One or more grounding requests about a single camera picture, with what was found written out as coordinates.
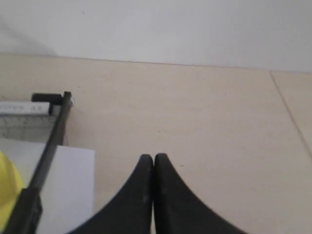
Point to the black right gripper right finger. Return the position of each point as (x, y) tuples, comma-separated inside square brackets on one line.
[(177, 210)]

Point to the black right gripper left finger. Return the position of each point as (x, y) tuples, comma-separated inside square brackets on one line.
[(130, 210)]

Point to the white paper sheet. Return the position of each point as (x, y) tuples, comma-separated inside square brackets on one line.
[(68, 192)]

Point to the yellow foam cube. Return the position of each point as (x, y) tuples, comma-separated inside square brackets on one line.
[(11, 185)]

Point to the grey paper cutter base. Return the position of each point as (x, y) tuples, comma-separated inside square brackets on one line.
[(36, 120)]

